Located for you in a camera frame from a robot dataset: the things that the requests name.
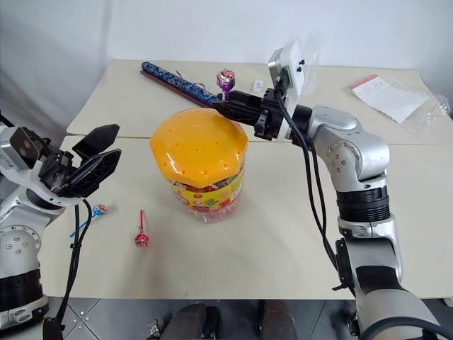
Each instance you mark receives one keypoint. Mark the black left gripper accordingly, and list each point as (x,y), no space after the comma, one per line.
(56,168)

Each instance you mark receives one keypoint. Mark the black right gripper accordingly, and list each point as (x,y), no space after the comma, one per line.
(272,113)

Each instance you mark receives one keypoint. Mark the purple lollipop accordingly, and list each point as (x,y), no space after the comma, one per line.
(226,79)

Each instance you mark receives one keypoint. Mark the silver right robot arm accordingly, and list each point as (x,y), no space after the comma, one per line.
(357,148)

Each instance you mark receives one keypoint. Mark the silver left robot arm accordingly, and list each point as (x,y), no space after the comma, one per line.
(16,244)

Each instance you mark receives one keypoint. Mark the orange perforated jar lid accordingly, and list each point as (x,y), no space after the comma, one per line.
(194,145)

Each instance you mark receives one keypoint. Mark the clear plastic lollipop jar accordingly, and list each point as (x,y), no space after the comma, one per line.
(209,203)

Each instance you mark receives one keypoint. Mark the blue wrapped lollipop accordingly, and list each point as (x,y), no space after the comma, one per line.
(100,209)

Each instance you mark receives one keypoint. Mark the blue patterned long tube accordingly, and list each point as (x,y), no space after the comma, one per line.
(177,80)

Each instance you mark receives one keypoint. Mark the dark red flat strip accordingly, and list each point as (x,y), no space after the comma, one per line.
(166,85)

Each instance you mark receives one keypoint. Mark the red wrapped lollipop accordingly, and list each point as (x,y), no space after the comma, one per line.
(141,239)

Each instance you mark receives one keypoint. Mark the white paper red header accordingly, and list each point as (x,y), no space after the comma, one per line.
(387,97)

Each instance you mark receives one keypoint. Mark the crumpled clear plastic bag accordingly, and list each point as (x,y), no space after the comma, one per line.
(437,113)

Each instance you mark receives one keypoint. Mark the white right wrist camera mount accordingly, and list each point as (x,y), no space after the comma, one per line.
(293,76)

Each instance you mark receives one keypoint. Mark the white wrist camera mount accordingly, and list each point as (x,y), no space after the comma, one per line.
(21,177)
(293,76)

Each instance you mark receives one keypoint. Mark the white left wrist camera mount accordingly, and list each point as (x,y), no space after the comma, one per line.
(21,177)

